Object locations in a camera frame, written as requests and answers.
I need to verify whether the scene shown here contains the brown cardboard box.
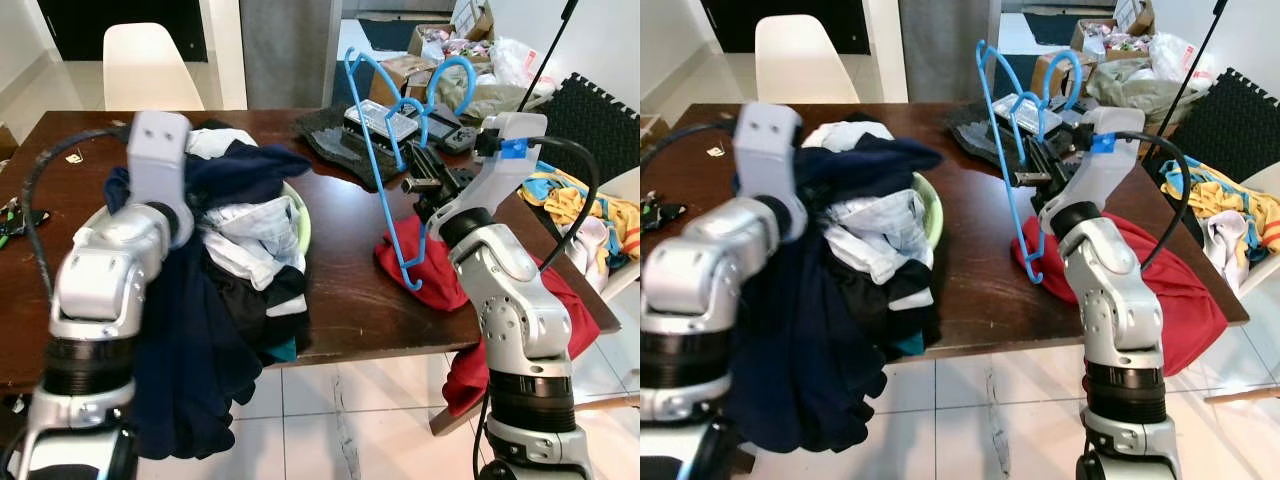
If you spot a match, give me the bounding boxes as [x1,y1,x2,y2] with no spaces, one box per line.
[369,54,442,107]
[1030,48,1091,101]

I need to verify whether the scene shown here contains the red shirt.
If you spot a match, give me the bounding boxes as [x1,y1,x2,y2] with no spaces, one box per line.
[1011,211,1230,380]
[374,214,602,417]

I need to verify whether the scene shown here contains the light green basin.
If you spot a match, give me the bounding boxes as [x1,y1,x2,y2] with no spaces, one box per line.
[903,168,945,253]
[85,178,314,257]

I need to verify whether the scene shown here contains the olive green bag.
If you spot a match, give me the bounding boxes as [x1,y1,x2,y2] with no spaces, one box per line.
[429,69,547,127]
[1086,60,1201,123]

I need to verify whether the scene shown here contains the white plastic chair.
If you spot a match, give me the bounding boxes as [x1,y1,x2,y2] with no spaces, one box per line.
[102,22,207,112]
[754,15,862,105]

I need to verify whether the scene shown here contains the blue plastic hanger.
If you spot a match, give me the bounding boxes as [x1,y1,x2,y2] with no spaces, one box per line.
[974,39,1087,287]
[342,47,480,294]

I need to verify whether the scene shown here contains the black foam mat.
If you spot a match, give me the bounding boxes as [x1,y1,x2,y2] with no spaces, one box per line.
[529,72,641,187]
[1164,67,1280,187]

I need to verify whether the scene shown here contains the small black green tool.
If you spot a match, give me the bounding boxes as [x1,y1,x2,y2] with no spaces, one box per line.
[640,197,692,237]
[0,195,52,247]

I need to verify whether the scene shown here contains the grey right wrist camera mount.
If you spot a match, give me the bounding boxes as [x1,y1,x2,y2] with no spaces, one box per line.
[1066,105,1147,212]
[476,112,550,217]

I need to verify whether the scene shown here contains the thin black pole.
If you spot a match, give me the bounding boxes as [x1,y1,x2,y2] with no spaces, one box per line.
[1176,0,1232,109]
[517,0,582,112]

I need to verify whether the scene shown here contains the navy blue garment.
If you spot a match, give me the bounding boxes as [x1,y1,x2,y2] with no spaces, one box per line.
[724,134,942,457]
[104,139,312,462]

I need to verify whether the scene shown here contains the white plastic bag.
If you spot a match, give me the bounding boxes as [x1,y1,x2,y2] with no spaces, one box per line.
[1148,32,1217,91]
[489,37,562,97]

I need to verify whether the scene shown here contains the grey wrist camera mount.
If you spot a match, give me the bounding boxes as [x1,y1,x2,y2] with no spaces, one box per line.
[127,110,195,247]
[733,100,807,242]
[1066,105,1147,212]
[476,112,550,217]

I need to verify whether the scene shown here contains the white crumpled clothes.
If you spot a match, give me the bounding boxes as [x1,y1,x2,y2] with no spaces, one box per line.
[800,119,937,303]
[185,127,307,293]

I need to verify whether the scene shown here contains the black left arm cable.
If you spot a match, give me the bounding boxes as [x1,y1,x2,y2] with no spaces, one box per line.
[640,118,737,168]
[20,124,132,303]

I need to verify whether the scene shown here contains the yellow striped clothes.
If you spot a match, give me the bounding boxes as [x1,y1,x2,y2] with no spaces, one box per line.
[519,159,641,292]
[1159,154,1280,292]

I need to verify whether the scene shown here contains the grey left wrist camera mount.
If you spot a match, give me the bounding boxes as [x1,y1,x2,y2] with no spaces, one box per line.
[127,110,195,247]
[733,100,807,242]

